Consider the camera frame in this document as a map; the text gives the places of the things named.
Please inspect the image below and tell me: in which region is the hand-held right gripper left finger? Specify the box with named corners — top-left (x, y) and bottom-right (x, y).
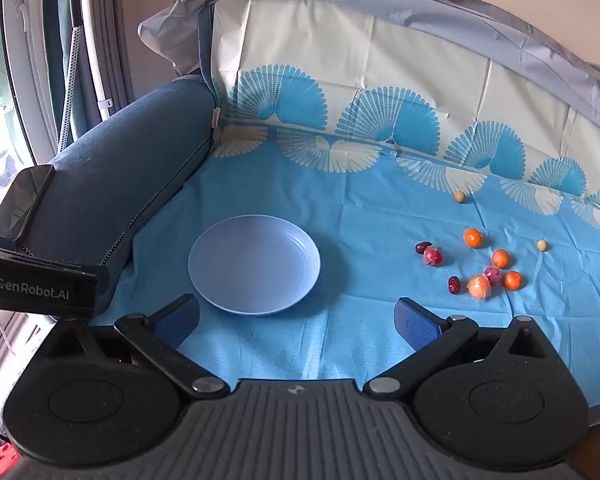
top-left (47, 293), bottom-right (231, 402)

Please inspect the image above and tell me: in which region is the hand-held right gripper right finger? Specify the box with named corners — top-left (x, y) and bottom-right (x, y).
top-left (363, 297), bottom-right (549, 399)

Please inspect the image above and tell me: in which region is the plastic-wrapped orange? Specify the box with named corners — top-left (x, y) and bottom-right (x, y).
top-left (467, 274), bottom-right (493, 302)

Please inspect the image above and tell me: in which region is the light blue round plate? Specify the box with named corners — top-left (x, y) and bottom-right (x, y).
top-left (187, 214), bottom-right (322, 317)

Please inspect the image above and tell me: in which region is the blue fan-printed sheet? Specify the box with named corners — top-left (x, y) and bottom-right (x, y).
top-left (87, 0), bottom-right (600, 413)

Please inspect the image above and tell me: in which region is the blue sofa armrest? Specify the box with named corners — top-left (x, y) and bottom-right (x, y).
top-left (17, 75), bottom-right (222, 312)

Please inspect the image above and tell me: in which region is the red object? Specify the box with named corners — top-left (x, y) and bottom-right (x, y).
top-left (0, 442), bottom-right (20, 480)

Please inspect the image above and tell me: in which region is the white pole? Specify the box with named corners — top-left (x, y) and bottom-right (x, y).
top-left (77, 0), bottom-right (113, 122)

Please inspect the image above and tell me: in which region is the grey curtain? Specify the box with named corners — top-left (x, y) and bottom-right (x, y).
top-left (87, 0), bottom-right (133, 122)

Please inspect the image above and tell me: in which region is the garment steamer with braided hose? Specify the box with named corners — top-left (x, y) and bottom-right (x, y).
top-left (55, 0), bottom-right (86, 157)

